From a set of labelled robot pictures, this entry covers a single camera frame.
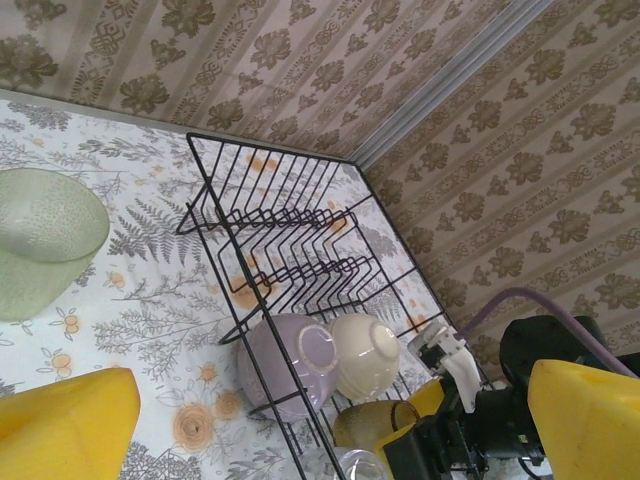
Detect aluminium corner post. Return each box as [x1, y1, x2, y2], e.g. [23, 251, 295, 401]
[352, 0, 559, 174]

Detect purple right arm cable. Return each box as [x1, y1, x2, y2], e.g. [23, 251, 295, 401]
[459, 287, 640, 381]

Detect clear glass cup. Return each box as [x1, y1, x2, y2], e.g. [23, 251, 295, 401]
[299, 446, 391, 480]

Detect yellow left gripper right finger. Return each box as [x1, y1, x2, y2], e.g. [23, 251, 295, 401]
[529, 358, 640, 480]

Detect black wire dish rack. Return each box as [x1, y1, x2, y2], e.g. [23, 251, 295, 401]
[174, 132, 494, 480]

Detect cream ceramic bowl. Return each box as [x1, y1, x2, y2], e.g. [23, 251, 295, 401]
[327, 313, 401, 401]

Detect purple ceramic bowl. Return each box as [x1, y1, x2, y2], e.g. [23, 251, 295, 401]
[237, 313, 340, 420]

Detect pale green glass cup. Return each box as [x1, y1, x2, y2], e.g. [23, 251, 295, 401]
[0, 167, 110, 322]

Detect floral tablecloth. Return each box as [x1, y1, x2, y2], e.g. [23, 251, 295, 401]
[0, 97, 496, 480]

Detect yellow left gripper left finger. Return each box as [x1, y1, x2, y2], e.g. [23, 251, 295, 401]
[0, 367, 141, 480]

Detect amber glass cup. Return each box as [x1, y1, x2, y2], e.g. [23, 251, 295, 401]
[332, 399, 421, 451]

